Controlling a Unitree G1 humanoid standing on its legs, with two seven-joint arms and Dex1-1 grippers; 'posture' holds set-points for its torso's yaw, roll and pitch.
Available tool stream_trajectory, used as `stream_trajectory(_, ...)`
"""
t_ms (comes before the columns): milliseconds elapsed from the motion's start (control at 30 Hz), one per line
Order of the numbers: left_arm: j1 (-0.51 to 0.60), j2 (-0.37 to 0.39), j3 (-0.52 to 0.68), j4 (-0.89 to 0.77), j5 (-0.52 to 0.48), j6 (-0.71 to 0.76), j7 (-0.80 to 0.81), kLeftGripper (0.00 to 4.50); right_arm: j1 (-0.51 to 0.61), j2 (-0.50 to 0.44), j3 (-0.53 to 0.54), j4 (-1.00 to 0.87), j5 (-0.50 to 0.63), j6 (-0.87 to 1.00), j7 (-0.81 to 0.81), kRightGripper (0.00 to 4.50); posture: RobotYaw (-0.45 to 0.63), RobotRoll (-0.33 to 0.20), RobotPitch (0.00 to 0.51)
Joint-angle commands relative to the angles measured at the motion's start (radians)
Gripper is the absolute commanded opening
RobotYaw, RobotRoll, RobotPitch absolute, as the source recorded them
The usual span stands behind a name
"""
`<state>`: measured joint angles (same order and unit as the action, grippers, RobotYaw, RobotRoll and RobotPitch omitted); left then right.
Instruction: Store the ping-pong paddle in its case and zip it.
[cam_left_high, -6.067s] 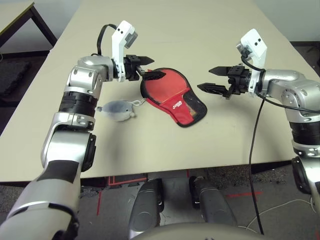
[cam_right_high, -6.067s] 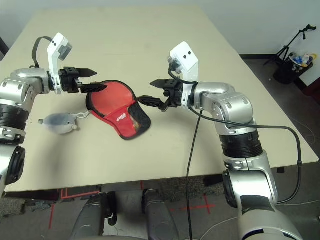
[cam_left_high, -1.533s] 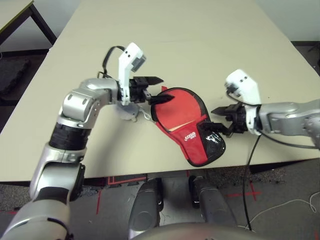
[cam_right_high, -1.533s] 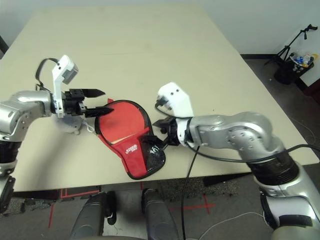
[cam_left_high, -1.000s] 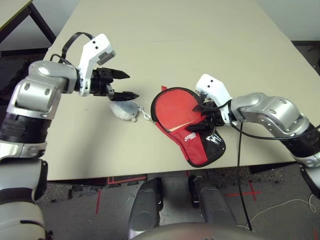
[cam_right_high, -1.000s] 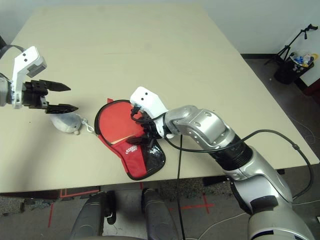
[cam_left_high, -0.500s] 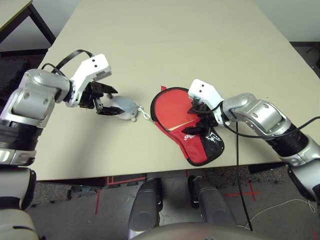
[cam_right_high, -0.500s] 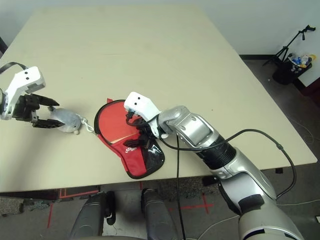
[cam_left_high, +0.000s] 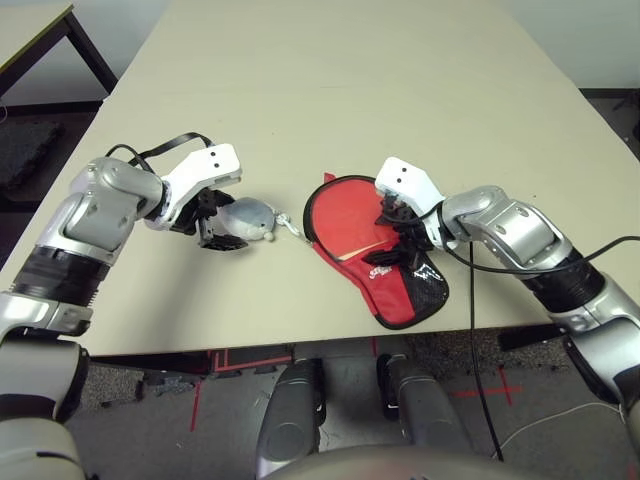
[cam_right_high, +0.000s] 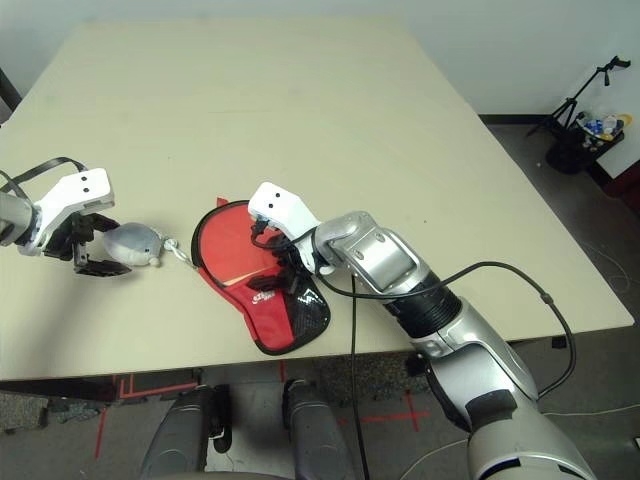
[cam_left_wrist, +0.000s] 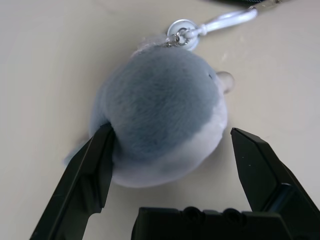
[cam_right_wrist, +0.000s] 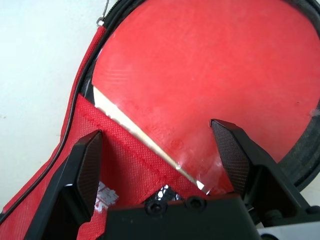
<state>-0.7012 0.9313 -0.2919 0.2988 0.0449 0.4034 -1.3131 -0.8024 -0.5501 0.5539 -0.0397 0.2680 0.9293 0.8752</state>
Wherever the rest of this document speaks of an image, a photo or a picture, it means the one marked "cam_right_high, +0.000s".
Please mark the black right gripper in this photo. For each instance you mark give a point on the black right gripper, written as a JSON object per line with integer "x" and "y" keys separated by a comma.
{"x": 292, "y": 262}

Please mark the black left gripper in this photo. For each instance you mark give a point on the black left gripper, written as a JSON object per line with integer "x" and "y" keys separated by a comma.
{"x": 67, "y": 237}

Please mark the red black paddle case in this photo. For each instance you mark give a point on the red black paddle case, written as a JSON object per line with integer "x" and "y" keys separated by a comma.
{"x": 272, "y": 320}

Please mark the red ping-pong paddle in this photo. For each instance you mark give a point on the red ping-pong paddle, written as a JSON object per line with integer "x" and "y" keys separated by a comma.
{"x": 225, "y": 240}

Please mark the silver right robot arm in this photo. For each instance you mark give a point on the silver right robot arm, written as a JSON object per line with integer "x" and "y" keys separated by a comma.
{"x": 390, "y": 260}

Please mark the grey right robot leg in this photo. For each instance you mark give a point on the grey right robot leg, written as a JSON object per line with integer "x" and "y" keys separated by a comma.
{"x": 315, "y": 430}

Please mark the grey robot leg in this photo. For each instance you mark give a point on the grey robot leg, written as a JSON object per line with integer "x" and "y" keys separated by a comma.
{"x": 315, "y": 430}
{"x": 175, "y": 435}

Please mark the grey left robot leg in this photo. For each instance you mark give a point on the grey left robot leg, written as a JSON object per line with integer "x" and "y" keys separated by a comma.
{"x": 175, "y": 435}

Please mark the side table with black legs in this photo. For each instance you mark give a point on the side table with black legs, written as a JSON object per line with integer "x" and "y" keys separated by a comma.
{"x": 7, "y": 95}

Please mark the black trash bin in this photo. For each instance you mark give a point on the black trash bin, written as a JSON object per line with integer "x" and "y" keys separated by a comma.
{"x": 567, "y": 152}

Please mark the black tripod stand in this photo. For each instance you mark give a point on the black tripod stand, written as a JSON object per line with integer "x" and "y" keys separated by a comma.
{"x": 572, "y": 100}

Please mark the dark red box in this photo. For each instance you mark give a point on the dark red box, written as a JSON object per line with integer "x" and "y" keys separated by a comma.
{"x": 622, "y": 187}

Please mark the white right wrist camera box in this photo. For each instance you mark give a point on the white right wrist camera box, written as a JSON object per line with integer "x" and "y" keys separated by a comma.
{"x": 277, "y": 205}

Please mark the black table foot bracket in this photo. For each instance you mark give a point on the black table foot bracket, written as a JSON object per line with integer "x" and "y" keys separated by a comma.
{"x": 558, "y": 342}

